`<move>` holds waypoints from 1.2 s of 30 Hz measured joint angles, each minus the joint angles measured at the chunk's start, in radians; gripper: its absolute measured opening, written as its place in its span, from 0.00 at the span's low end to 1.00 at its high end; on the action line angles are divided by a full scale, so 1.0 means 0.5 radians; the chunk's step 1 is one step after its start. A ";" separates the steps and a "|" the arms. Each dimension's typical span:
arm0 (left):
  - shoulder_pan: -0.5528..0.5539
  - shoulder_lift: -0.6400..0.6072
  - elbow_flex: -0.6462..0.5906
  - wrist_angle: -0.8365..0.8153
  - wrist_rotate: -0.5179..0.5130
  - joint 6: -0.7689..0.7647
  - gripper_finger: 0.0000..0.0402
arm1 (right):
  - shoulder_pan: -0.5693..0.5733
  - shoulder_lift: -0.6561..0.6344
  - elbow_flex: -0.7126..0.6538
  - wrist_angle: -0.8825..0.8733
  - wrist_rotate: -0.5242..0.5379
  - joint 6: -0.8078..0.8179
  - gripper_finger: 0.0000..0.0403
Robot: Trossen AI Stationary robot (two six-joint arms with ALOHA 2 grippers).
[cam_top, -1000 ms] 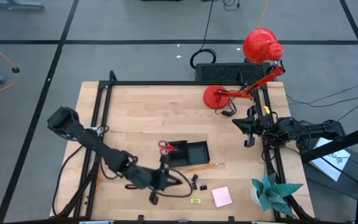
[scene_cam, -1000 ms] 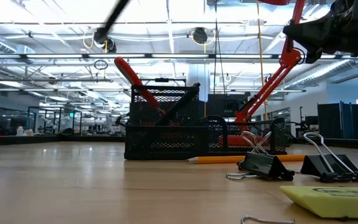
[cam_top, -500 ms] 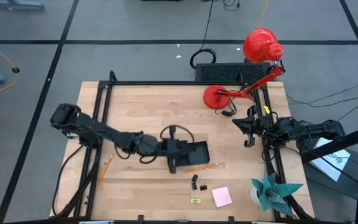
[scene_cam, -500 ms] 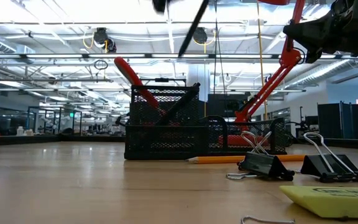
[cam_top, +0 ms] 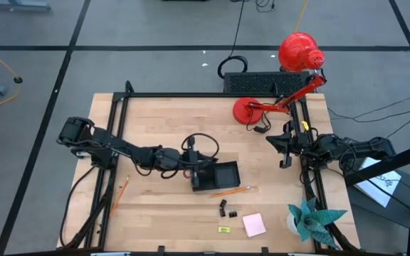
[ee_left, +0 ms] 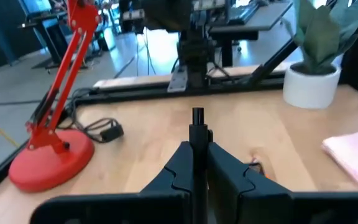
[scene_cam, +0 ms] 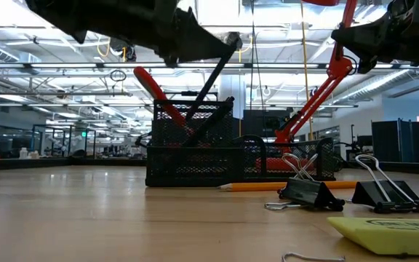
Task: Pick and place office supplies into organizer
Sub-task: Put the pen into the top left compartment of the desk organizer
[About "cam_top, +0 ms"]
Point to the green plant in white pot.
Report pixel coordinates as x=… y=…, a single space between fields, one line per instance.
x=311 y=224

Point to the white paper sheet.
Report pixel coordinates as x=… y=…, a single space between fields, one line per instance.
x=379 y=183

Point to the orange-yellow wooden pencil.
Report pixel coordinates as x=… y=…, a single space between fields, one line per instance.
x=120 y=196
x=231 y=191

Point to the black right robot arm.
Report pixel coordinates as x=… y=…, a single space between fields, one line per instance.
x=354 y=149

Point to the pink sticky note pad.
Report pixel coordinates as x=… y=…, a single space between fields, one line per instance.
x=254 y=225

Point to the yellow-green eraser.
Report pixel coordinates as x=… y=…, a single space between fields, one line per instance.
x=224 y=229

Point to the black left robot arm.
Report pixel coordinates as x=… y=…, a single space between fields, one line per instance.
x=119 y=145

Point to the yellow tape tag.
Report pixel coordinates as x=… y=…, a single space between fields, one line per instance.
x=305 y=125

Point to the black binder clip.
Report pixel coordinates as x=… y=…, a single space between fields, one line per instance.
x=223 y=203
x=222 y=212
x=232 y=214

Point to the black aluminium table frame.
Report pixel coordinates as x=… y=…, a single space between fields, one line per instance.
x=190 y=95

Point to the black metal bar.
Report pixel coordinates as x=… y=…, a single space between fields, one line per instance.
x=386 y=163

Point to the red desk lamp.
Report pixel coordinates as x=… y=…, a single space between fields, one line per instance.
x=299 y=51

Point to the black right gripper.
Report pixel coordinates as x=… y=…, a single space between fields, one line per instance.
x=299 y=145

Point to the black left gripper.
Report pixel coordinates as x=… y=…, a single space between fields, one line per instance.
x=192 y=161

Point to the black perforated metal case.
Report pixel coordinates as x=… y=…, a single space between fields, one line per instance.
x=262 y=83

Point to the black mesh desk organizer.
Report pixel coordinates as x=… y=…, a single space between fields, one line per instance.
x=226 y=176

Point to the black round floor puck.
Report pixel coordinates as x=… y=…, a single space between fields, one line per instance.
x=18 y=80

